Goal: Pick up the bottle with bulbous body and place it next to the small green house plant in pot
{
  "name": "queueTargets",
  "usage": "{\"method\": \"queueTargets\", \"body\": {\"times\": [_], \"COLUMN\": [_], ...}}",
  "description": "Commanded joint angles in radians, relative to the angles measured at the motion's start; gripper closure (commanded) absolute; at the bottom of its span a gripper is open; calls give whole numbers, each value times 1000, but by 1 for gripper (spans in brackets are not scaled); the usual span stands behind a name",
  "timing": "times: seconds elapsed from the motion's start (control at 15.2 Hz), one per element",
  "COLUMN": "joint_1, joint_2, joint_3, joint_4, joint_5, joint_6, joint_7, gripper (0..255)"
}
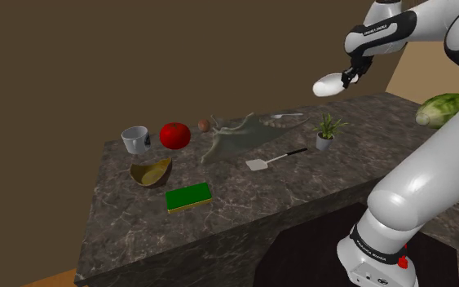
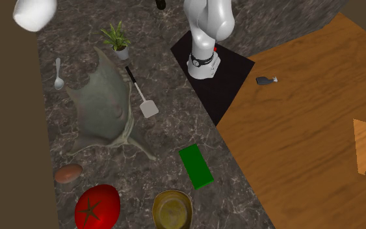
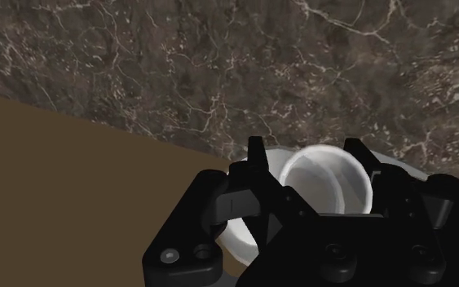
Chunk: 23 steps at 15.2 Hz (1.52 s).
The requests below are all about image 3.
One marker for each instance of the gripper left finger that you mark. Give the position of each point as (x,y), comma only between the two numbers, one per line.
(189,222)

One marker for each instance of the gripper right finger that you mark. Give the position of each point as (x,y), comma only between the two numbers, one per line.
(402,194)

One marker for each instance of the white cup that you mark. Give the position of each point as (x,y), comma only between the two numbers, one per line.
(324,179)

